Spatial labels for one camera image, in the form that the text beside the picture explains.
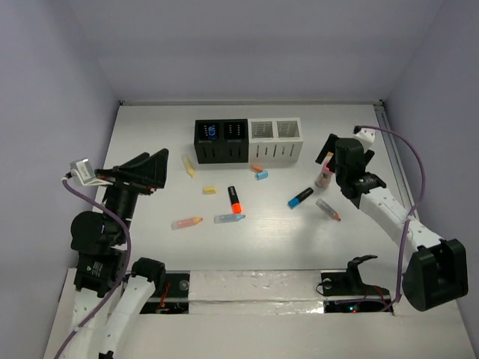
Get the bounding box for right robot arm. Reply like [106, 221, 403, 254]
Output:
[316, 126, 469, 312]

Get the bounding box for pink glue stick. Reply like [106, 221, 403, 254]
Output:
[315, 159, 334, 189]

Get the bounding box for black double container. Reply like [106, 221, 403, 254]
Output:
[194, 119, 249, 165]

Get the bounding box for grey pencil-shaped pen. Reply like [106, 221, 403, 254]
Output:
[316, 198, 341, 221]

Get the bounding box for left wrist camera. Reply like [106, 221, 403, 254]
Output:
[70, 159, 111, 186]

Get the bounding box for blue black highlighter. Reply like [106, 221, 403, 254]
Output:
[287, 187, 314, 209]

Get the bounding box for blue pencil-shaped pen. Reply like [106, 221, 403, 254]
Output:
[213, 214, 245, 224]

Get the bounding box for aluminium rail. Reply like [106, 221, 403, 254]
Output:
[373, 104, 415, 210]

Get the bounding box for yellow pencil-shaped pen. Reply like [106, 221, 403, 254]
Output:
[182, 155, 195, 178]

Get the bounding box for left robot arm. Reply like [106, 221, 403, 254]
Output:
[55, 149, 169, 358]

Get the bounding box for silver foil tape strip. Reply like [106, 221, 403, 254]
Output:
[188, 270, 324, 316]

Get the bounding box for orange pencil-shaped pen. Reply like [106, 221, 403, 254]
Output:
[171, 217, 204, 230]

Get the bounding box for blue pen cap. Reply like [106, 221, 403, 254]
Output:
[255, 171, 269, 180]

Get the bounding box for white double container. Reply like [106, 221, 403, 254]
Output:
[248, 117, 304, 163]

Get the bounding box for blue item in container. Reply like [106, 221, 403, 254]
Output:
[207, 126, 217, 141]

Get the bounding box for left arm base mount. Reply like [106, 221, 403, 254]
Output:
[140, 271, 190, 315]

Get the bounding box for orange black highlighter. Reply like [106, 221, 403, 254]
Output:
[228, 186, 242, 214]

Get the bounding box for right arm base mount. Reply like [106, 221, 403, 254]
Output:
[315, 254, 393, 313]

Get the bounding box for yellow pen cap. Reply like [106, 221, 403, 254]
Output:
[203, 187, 216, 194]

